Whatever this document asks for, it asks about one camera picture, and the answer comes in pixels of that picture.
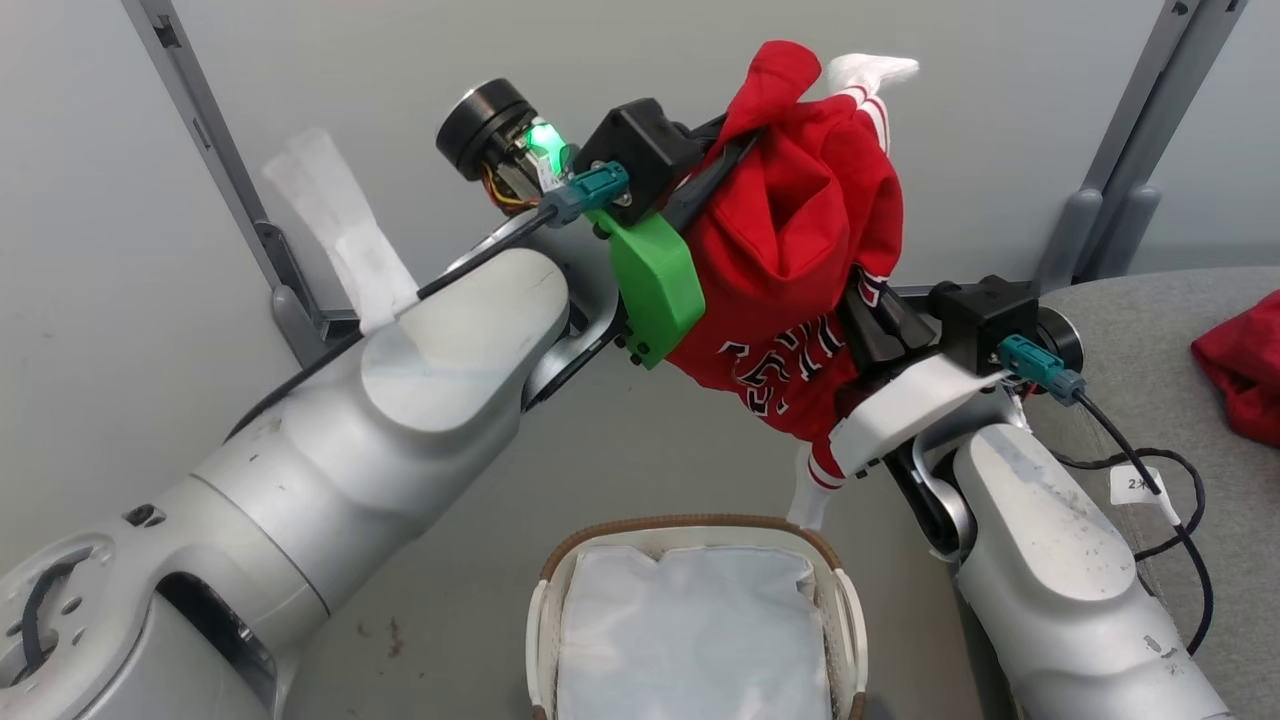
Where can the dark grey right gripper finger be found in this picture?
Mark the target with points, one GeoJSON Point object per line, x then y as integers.
{"type": "Point", "coordinates": [910, 320]}
{"type": "Point", "coordinates": [868, 335]}

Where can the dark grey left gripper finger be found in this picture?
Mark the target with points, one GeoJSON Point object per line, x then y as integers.
{"type": "Point", "coordinates": [710, 185]}
{"type": "Point", "coordinates": [705, 125]}

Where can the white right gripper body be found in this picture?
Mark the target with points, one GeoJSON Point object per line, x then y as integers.
{"type": "Point", "coordinates": [915, 405]}

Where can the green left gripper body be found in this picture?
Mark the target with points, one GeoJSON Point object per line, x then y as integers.
{"type": "Point", "coordinates": [655, 290]}

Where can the red jersey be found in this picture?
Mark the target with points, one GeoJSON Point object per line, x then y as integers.
{"type": "Point", "coordinates": [790, 240]}

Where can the plain red garment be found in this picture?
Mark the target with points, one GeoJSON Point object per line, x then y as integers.
{"type": "Point", "coordinates": [1245, 370]}

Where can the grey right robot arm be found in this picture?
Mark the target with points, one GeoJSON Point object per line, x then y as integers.
{"type": "Point", "coordinates": [1050, 570]}

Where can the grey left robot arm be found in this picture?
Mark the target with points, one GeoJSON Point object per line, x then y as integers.
{"type": "Point", "coordinates": [380, 450]}

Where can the grey fabric sofa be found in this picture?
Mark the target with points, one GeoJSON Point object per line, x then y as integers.
{"type": "Point", "coordinates": [1230, 560]}

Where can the white wicker laundry basket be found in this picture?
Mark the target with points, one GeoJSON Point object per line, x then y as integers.
{"type": "Point", "coordinates": [690, 522]}

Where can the white tape strip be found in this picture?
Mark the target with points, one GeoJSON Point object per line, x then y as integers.
{"type": "Point", "coordinates": [345, 230]}

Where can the white basket liner cloth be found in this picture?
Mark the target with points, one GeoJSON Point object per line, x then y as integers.
{"type": "Point", "coordinates": [690, 640]}

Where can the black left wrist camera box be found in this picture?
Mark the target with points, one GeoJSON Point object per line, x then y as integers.
{"type": "Point", "coordinates": [635, 145]}

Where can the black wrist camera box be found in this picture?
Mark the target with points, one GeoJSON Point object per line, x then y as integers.
{"type": "Point", "coordinates": [635, 145]}
{"type": "Point", "coordinates": [985, 315]}

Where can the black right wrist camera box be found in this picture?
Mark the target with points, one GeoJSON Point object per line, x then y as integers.
{"type": "Point", "coordinates": [985, 315]}

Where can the grey partition post pair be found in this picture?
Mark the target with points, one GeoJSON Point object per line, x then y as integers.
{"type": "Point", "coordinates": [1140, 160]}

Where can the grey partition post with foot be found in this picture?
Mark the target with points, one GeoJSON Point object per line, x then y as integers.
{"type": "Point", "coordinates": [215, 140]}

